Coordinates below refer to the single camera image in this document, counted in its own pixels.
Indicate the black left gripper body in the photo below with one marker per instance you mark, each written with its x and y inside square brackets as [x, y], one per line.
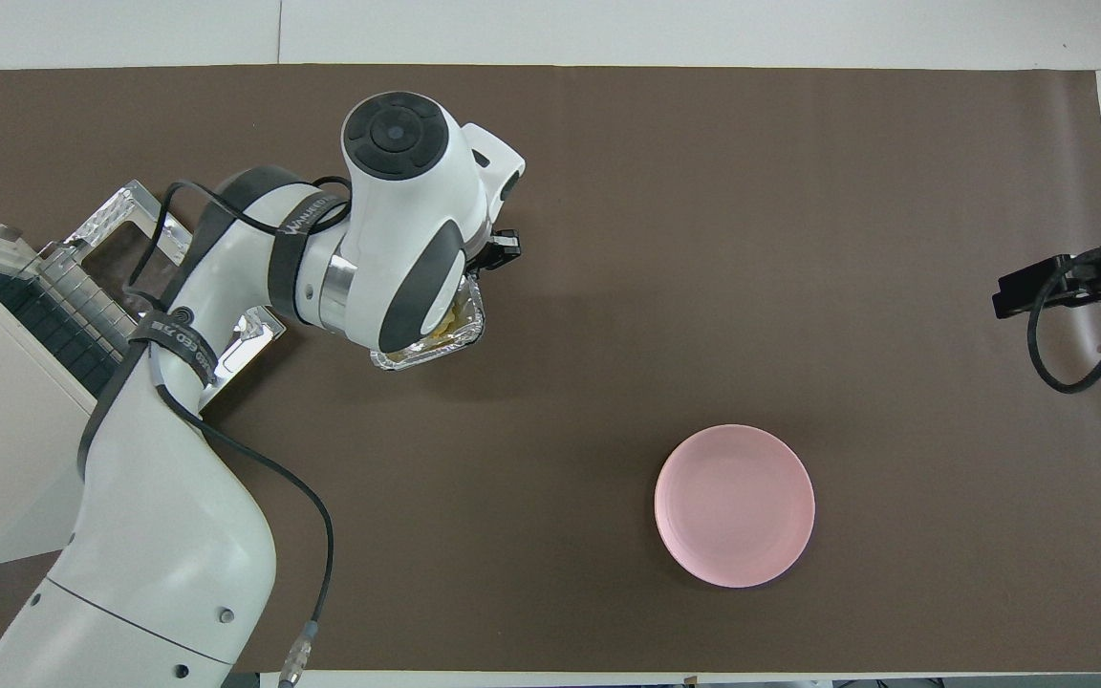
[498, 250]

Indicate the golden ridged bread loaf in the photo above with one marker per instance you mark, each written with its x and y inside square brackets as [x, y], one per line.
[455, 320]

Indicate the aluminium foil tray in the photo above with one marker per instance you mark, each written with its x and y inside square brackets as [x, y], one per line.
[460, 344]

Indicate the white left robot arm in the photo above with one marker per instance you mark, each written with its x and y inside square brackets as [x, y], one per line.
[168, 535]

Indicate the brown table mat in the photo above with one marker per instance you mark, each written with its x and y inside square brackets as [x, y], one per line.
[703, 239]

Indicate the pink round plate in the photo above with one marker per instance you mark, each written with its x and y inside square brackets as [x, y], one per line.
[734, 506]

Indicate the glass oven door silver frame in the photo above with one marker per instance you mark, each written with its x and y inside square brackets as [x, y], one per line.
[116, 205]

